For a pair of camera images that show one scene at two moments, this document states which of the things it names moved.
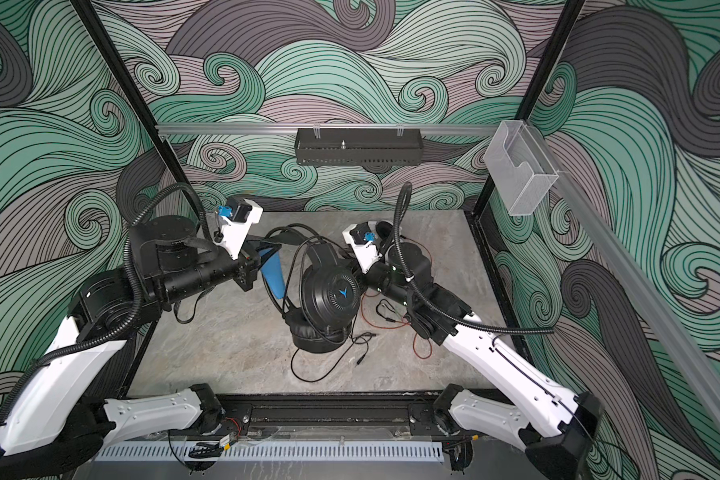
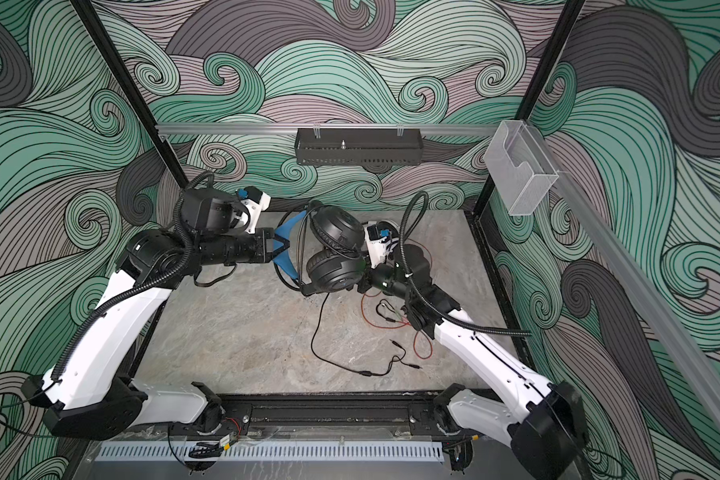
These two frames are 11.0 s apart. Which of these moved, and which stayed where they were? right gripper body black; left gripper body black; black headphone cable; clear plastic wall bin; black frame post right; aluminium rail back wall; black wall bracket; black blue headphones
Moved: black blue headphones; left gripper body black; black headphone cable
Stayed: aluminium rail back wall; right gripper body black; black frame post right; clear plastic wall bin; black wall bracket
